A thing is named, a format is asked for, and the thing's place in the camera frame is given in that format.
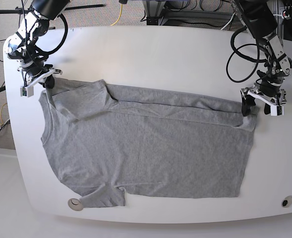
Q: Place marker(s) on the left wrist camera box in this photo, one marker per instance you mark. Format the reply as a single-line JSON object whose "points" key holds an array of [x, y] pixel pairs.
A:
{"points": [[279, 110]]}

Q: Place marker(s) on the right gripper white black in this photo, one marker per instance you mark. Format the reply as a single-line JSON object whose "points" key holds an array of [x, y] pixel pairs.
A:
{"points": [[32, 75]]}

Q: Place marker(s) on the grey T-shirt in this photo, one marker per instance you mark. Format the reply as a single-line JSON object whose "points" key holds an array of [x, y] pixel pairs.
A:
{"points": [[103, 141]]}

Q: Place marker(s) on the tan round table grommet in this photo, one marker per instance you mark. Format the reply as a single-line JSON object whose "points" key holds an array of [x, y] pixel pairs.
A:
{"points": [[75, 204]]}

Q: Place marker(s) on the aluminium frame stand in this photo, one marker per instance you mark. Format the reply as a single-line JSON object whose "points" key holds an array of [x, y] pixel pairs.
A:
{"points": [[185, 15]]}

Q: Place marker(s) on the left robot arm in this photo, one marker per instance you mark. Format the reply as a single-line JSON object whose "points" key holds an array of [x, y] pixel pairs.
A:
{"points": [[271, 53]]}

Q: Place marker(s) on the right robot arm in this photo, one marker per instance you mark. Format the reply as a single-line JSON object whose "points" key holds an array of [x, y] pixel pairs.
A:
{"points": [[21, 46]]}

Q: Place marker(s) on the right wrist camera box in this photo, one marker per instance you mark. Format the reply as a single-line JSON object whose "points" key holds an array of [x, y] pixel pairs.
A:
{"points": [[26, 91]]}

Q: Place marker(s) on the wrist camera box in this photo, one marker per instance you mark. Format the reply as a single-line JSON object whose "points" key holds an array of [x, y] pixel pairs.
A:
{"points": [[279, 110], [26, 91]]}

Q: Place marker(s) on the round table grommet hole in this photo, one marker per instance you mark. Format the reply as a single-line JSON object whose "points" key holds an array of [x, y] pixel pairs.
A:
{"points": [[287, 202]]}

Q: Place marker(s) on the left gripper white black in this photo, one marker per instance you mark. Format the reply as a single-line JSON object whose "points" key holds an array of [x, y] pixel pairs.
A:
{"points": [[266, 93]]}

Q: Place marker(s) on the black tripod stand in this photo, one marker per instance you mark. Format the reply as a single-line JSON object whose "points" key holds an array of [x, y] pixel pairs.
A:
{"points": [[2, 11]]}

